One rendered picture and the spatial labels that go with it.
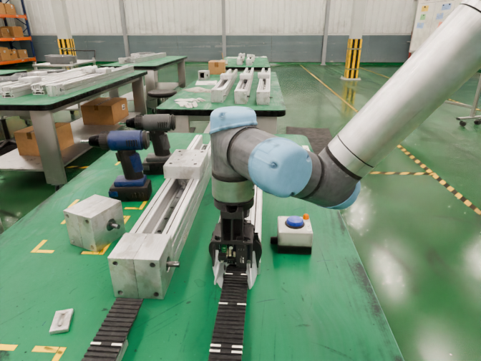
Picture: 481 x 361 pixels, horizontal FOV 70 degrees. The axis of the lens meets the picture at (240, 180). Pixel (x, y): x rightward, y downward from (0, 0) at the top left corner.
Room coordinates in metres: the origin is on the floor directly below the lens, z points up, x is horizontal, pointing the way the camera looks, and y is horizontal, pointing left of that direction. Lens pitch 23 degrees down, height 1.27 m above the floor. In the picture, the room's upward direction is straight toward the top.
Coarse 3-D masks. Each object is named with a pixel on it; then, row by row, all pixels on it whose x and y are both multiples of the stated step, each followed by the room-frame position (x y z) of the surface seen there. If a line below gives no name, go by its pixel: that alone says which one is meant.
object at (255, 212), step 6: (258, 192) 0.85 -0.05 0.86; (258, 198) 0.81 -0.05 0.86; (258, 204) 0.78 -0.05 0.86; (252, 210) 0.75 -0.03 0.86; (258, 210) 0.75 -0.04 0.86; (252, 216) 0.72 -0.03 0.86; (258, 216) 0.72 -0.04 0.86; (252, 222) 0.69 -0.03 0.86; (258, 222) 0.69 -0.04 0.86; (258, 228) 0.66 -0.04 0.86; (258, 234) 0.64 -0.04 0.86; (228, 264) 0.62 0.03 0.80; (258, 264) 0.61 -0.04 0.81; (258, 270) 0.61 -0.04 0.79
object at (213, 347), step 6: (210, 348) 0.39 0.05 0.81; (216, 348) 0.39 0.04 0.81; (222, 348) 0.39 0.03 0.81; (228, 348) 0.39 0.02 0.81; (234, 348) 0.39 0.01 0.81; (240, 348) 0.39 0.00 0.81; (210, 354) 0.38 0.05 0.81; (216, 354) 0.38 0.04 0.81; (222, 354) 0.38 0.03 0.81; (228, 354) 0.38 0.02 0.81; (234, 354) 0.38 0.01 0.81; (240, 354) 0.38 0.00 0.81
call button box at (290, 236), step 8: (280, 216) 0.76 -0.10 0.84; (288, 216) 0.76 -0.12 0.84; (280, 224) 0.72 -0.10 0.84; (304, 224) 0.72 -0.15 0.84; (280, 232) 0.69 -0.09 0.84; (288, 232) 0.69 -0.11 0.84; (296, 232) 0.69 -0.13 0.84; (304, 232) 0.69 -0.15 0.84; (312, 232) 0.69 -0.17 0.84; (272, 240) 0.72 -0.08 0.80; (280, 240) 0.69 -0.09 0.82; (288, 240) 0.69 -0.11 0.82; (296, 240) 0.69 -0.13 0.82; (304, 240) 0.68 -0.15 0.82; (312, 240) 0.69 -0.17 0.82; (280, 248) 0.69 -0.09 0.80; (288, 248) 0.69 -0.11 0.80; (296, 248) 0.69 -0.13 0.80; (304, 248) 0.68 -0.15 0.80
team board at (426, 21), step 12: (420, 0) 6.35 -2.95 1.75; (432, 0) 6.10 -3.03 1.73; (444, 0) 5.87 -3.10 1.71; (456, 0) 5.67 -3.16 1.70; (420, 12) 6.30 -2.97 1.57; (432, 12) 6.05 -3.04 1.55; (444, 12) 5.82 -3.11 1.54; (420, 24) 6.25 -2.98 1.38; (432, 24) 6.01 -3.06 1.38; (420, 36) 6.21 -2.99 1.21; (480, 84) 5.01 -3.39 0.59; (480, 120) 5.05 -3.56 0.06
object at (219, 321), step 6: (216, 318) 0.45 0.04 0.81; (222, 318) 0.45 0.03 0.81; (228, 318) 0.45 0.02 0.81; (234, 318) 0.45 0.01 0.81; (240, 318) 0.45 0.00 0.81; (216, 324) 0.44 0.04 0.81; (222, 324) 0.44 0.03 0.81; (228, 324) 0.44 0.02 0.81; (234, 324) 0.44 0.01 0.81; (240, 324) 0.44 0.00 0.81
